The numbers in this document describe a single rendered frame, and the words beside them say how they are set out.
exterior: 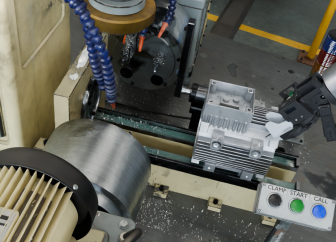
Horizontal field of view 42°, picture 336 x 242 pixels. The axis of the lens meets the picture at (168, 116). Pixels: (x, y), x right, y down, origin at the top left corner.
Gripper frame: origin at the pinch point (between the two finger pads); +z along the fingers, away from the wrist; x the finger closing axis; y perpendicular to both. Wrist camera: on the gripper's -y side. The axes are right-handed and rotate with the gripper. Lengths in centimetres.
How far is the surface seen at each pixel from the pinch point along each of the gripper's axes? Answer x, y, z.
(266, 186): 15.0, -0.3, 1.4
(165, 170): 1.3, 10.4, 30.4
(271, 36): -237, -77, 82
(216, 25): -231, -36, 103
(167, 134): -9.6, 14.1, 28.5
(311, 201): 15.6, -9.5, -3.5
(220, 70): -64, -3, 33
